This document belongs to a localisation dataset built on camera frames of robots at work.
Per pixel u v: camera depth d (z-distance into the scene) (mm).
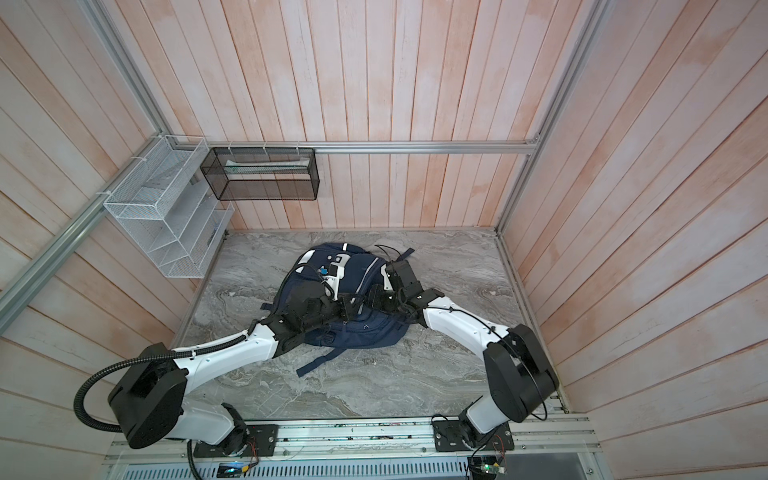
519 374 440
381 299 764
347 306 715
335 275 734
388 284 713
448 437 730
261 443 731
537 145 928
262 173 1044
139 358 446
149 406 418
